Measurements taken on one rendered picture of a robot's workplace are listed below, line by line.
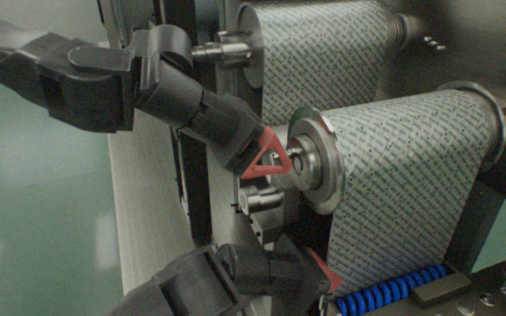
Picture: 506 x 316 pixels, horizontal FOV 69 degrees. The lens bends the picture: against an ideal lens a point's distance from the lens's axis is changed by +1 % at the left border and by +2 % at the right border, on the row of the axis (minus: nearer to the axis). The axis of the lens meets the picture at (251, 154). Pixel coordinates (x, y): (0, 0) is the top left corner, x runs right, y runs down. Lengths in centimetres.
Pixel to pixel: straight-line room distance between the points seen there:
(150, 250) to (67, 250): 147
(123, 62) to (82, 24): 559
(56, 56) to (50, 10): 557
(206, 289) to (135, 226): 57
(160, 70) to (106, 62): 5
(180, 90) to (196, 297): 21
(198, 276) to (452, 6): 60
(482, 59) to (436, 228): 28
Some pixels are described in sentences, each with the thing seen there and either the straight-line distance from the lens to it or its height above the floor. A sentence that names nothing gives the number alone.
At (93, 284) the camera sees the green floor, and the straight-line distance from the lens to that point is 209.
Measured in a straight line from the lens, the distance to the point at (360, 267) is 59.
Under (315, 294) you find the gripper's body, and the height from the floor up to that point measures 113.
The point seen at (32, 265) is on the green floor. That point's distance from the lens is 233.
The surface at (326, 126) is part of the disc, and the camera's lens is 44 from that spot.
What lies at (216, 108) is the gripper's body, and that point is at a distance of 40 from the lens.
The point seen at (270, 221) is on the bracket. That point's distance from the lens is 56.
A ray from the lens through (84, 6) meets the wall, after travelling 593.
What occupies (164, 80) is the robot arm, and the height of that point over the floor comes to 139.
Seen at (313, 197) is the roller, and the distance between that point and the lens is 50.
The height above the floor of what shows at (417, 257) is 106.
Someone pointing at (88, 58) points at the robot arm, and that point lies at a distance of 38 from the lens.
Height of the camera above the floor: 151
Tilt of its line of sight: 32 degrees down
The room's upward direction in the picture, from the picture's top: straight up
